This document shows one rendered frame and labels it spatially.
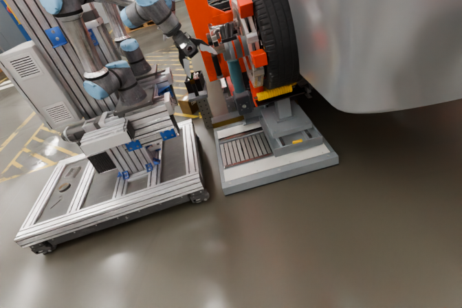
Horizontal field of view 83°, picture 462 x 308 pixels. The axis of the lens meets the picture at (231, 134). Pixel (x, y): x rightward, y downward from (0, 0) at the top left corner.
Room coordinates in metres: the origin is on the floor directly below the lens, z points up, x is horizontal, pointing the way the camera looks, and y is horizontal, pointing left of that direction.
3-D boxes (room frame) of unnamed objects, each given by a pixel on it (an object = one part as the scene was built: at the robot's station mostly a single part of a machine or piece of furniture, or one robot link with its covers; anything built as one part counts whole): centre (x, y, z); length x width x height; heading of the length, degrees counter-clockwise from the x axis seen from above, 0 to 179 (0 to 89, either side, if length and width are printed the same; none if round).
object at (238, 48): (1.76, -0.21, 0.85); 0.21 x 0.14 x 0.14; 88
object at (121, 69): (1.47, 0.49, 0.98); 0.13 x 0.12 x 0.14; 143
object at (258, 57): (1.45, -0.28, 0.85); 0.09 x 0.08 x 0.07; 178
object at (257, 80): (1.76, -0.28, 0.85); 0.54 x 0.07 x 0.54; 178
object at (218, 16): (4.14, -0.44, 0.69); 0.52 x 0.17 x 0.35; 88
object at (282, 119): (1.76, -0.45, 0.32); 0.40 x 0.30 x 0.28; 178
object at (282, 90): (1.64, -0.38, 0.51); 0.29 x 0.06 x 0.06; 88
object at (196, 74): (2.28, 0.17, 0.51); 0.20 x 0.14 x 0.13; 170
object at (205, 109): (2.33, 0.17, 0.21); 0.10 x 0.10 x 0.42; 88
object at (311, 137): (1.70, -0.45, 0.13); 0.50 x 0.36 x 0.10; 178
